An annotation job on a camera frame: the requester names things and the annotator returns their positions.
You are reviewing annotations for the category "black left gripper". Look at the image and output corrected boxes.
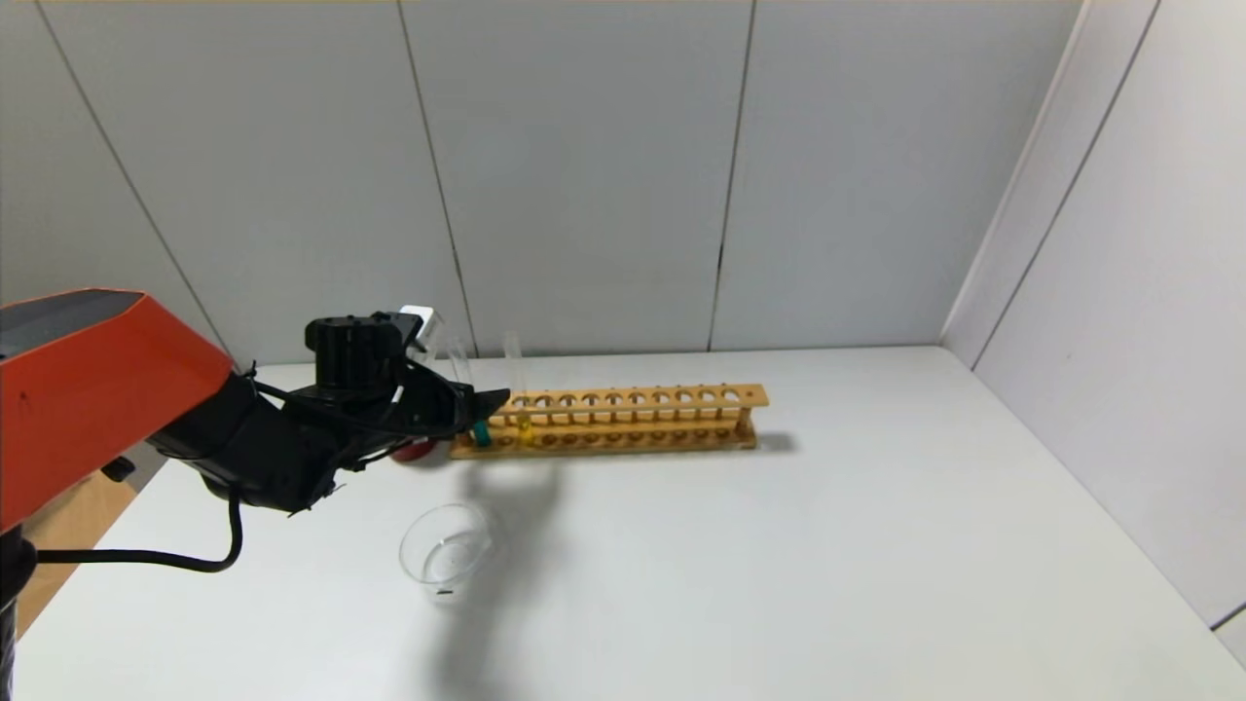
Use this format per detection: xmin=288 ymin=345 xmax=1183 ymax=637
xmin=378 ymin=359 xmax=511 ymax=444

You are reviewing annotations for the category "test tube with blue pigment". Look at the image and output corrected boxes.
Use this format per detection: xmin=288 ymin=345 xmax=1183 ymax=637
xmin=446 ymin=336 xmax=494 ymax=449

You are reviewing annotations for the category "test tube with yellow pigment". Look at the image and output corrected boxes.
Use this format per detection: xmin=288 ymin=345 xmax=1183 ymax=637
xmin=503 ymin=331 xmax=534 ymax=444

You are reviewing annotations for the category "wooden test tube rack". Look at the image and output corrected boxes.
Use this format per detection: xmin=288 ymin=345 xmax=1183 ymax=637
xmin=450 ymin=384 xmax=769 ymax=461

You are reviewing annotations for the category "clear glass beaker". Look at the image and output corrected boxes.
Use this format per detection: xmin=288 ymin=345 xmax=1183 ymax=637
xmin=399 ymin=501 xmax=499 ymax=603

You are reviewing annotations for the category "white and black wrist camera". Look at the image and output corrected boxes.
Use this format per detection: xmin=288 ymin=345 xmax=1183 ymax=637
xmin=397 ymin=305 xmax=436 ymax=353

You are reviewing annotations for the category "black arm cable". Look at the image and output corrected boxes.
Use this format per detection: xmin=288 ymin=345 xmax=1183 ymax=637
xmin=34 ymin=492 xmax=244 ymax=573

